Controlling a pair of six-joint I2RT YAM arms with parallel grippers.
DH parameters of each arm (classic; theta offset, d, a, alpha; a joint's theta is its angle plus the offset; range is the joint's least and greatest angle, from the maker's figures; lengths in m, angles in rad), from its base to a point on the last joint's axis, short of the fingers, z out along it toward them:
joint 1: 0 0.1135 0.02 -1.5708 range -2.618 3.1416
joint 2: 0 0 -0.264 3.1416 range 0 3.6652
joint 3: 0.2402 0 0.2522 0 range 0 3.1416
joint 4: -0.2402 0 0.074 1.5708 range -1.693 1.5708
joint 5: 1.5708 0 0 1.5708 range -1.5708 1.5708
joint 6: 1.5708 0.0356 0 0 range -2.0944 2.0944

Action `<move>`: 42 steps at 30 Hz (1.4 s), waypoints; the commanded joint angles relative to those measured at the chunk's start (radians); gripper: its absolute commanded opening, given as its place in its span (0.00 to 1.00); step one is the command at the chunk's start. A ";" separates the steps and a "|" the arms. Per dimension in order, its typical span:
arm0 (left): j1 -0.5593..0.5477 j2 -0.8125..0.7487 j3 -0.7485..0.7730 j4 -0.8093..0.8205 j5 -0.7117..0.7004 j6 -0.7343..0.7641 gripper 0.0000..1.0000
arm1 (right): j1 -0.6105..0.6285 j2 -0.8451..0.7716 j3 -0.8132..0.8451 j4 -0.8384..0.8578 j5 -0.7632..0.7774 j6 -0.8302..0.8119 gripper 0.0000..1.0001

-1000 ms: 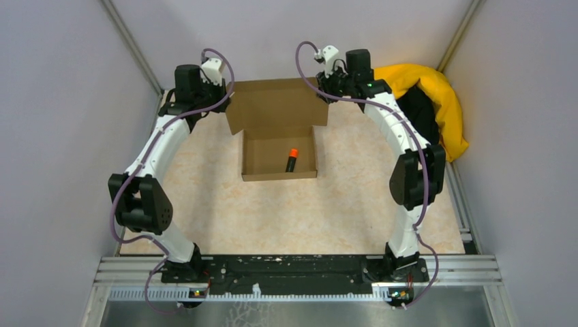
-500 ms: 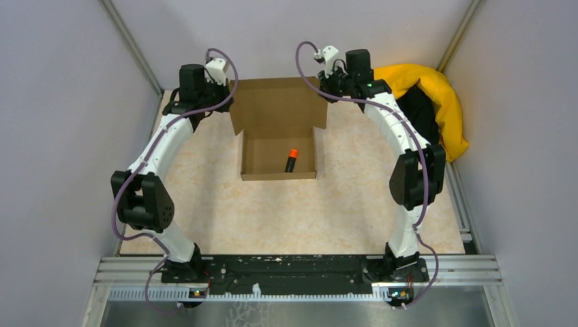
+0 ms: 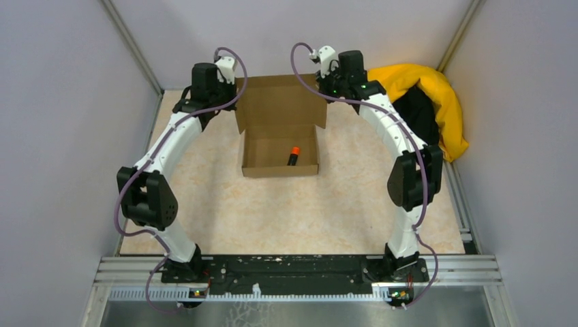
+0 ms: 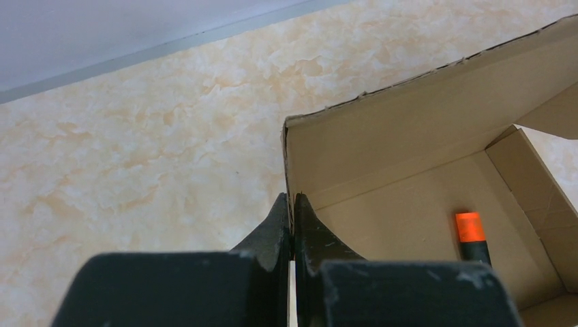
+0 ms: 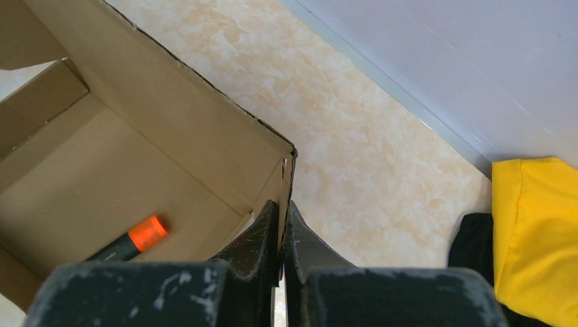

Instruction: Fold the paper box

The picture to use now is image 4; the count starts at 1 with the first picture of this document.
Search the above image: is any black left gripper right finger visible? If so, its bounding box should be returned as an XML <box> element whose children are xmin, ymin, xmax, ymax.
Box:
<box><xmin>294</xmin><ymin>193</ymin><xmax>523</xmax><ymax>326</ymax></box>

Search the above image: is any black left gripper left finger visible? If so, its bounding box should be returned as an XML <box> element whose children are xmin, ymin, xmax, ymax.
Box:
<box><xmin>52</xmin><ymin>193</ymin><xmax>290</xmax><ymax>326</ymax></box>

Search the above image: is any brown cardboard box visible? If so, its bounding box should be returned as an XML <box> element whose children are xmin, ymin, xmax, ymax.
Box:
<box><xmin>283</xmin><ymin>15</ymin><xmax>577</xmax><ymax>326</ymax></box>

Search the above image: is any orange black marker pen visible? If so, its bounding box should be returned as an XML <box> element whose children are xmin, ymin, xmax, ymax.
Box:
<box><xmin>455</xmin><ymin>212</ymin><xmax>491</xmax><ymax>266</ymax></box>

